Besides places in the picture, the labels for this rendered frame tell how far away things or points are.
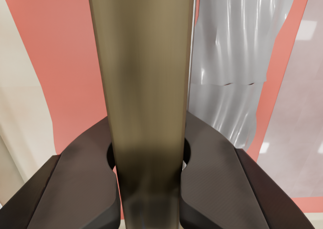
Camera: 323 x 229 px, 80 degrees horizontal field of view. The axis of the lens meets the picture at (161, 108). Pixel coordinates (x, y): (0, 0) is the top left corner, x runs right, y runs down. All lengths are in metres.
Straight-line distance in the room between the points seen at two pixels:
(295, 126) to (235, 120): 0.07
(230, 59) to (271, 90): 0.06
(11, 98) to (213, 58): 0.18
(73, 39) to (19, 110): 0.09
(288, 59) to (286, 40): 0.02
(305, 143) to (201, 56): 0.16
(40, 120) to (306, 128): 0.27
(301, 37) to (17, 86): 0.24
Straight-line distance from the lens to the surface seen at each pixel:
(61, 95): 0.20
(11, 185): 0.27
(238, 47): 0.17
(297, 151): 0.28
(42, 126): 0.22
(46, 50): 0.19
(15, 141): 0.25
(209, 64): 0.17
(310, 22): 0.21
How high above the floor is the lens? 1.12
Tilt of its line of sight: 61 degrees down
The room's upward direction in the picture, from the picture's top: 175 degrees clockwise
